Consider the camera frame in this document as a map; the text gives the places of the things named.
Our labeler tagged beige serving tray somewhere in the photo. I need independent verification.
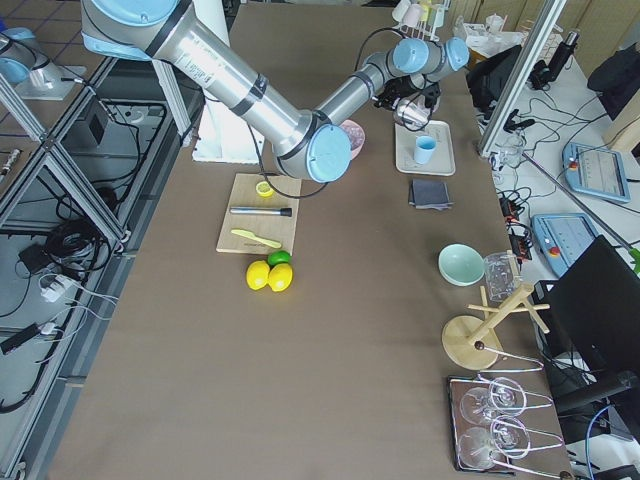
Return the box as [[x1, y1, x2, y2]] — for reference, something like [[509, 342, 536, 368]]
[[394, 120, 456, 176]]

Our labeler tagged black monitor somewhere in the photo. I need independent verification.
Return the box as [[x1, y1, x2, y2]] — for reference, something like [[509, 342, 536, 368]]
[[548, 236, 639, 374]]

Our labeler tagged half lemon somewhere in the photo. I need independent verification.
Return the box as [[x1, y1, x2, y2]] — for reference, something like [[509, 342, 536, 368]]
[[255, 181, 274, 198]]

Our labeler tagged yellow plastic knife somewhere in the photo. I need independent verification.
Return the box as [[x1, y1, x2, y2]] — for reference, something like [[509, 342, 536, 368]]
[[230, 228, 282, 249]]

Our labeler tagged light blue cup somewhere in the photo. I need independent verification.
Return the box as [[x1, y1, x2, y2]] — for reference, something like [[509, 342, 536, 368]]
[[413, 135, 437, 165]]

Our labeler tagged green lime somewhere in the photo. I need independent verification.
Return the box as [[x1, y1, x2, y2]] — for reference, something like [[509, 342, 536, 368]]
[[267, 250, 291, 267]]

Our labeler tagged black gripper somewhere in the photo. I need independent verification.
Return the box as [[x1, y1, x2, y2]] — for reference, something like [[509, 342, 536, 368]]
[[374, 74, 441, 111]]

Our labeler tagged steel ice scoop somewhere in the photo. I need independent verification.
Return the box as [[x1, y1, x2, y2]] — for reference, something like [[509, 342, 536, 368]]
[[393, 96, 432, 132]]

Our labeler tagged mint green bowl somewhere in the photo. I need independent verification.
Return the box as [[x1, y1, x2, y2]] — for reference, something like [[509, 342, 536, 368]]
[[438, 244, 484, 286]]

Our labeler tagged white wire cup rack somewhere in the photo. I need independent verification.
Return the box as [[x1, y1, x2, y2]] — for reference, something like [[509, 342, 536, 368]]
[[392, 0, 451, 42]]

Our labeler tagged hanging wine glass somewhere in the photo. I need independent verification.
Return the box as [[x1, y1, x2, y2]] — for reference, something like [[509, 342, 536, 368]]
[[459, 377, 553, 425], [457, 414, 566, 474]]

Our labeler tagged wooden mug tree stand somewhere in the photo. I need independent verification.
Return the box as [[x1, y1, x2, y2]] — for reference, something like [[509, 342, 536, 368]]
[[441, 283, 550, 371]]

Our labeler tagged pink bowl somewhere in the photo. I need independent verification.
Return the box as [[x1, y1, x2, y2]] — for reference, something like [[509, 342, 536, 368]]
[[340, 119, 366, 159]]

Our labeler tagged bamboo cutting board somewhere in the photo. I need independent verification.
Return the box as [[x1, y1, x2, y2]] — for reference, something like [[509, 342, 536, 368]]
[[216, 173, 299, 255]]

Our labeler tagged steel muddler black tip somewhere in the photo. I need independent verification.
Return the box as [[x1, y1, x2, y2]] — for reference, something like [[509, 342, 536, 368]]
[[229, 206, 293, 217]]

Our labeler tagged blue teach pendant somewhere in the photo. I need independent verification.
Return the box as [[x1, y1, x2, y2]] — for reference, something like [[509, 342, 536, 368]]
[[531, 213, 599, 277], [562, 142, 631, 203]]

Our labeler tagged black picture frame tray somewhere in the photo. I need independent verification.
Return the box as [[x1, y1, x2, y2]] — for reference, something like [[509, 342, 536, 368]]
[[447, 377, 573, 479]]

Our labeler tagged clear glass pitcher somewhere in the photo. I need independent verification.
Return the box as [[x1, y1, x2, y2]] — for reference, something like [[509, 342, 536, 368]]
[[484, 251, 520, 302]]

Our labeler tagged lower yellow lemon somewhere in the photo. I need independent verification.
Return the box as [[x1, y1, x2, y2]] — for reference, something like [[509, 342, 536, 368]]
[[268, 263, 293, 292]]

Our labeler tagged hanging wine glass near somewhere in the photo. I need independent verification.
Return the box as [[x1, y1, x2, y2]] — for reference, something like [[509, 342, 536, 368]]
[[457, 414, 566, 474]]

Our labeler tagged hanging wine glass far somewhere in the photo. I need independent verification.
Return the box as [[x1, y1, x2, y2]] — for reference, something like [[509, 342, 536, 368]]
[[459, 377, 553, 425]]

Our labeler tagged yellow lemon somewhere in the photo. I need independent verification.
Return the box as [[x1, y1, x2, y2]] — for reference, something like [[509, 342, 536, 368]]
[[268, 263, 293, 292], [245, 260, 271, 290]]

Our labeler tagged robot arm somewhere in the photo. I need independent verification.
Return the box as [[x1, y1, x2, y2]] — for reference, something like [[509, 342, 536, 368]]
[[1, 27, 86, 101], [81, 1, 469, 183]]

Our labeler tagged aluminium frame post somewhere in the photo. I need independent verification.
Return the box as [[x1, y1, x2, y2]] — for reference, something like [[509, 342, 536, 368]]
[[477, 0, 566, 158]]

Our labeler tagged clear ice cubes pile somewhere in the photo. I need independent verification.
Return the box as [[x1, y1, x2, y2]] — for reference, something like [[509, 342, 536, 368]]
[[344, 124, 365, 151]]

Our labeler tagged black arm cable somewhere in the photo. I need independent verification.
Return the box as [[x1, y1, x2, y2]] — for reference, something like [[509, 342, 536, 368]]
[[247, 27, 431, 199]]

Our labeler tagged upper yellow lemon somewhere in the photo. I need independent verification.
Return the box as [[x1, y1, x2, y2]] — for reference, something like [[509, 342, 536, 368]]
[[245, 260, 271, 290]]

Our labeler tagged grey folded cloth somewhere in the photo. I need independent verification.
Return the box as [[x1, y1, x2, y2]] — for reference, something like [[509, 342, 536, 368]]
[[408, 179, 453, 211]]

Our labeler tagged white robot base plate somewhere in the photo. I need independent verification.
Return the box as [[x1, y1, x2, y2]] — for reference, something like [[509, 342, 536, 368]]
[[191, 0, 261, 165]]

